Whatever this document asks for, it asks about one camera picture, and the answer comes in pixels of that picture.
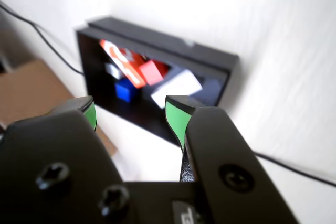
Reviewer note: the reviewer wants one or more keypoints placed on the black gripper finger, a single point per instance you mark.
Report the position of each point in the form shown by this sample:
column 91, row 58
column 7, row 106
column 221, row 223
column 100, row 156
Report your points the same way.
column 218, row 145
column 52, row 150

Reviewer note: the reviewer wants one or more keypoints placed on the blue wooden cube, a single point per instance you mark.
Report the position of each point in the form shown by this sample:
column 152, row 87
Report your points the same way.
column 124, row 90

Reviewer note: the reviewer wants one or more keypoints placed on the white rectangular box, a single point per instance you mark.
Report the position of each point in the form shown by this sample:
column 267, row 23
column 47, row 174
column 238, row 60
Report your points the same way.
column 178, row 86

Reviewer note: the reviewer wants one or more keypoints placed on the black box tray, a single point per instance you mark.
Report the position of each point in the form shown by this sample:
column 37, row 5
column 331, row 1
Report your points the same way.
column 89, row 64

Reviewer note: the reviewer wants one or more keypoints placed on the red wooden cube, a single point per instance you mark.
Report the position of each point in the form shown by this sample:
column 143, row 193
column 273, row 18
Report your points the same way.
column 151, row 73

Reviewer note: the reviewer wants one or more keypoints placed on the large brown cardboard box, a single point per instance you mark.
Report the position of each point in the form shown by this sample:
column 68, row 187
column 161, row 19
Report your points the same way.
column 26, row 90

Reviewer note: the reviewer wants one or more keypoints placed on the orange printed small box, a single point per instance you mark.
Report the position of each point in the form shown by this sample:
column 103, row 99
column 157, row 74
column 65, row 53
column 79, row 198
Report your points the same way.
column 120, row 56

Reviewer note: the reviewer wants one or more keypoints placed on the small pale wooden piece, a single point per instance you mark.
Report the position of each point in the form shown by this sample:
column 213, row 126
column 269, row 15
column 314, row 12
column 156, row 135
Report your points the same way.
column 113, row 70

